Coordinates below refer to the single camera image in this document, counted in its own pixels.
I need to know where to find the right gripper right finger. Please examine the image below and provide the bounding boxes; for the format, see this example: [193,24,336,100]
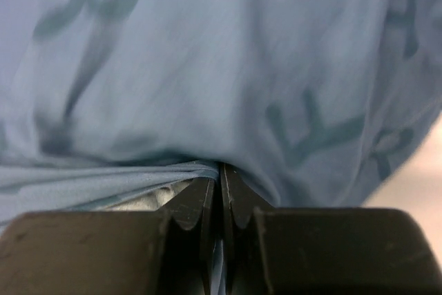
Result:
[220,164,441,295]

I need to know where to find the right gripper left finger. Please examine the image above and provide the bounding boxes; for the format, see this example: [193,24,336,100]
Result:
[1,178,215,294]

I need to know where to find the blue patterned pillowcase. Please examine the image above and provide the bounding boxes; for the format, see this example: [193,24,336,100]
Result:
[1,0,441,225]

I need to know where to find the white pillow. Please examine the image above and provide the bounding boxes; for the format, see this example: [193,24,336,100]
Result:
[101,179,192,211]

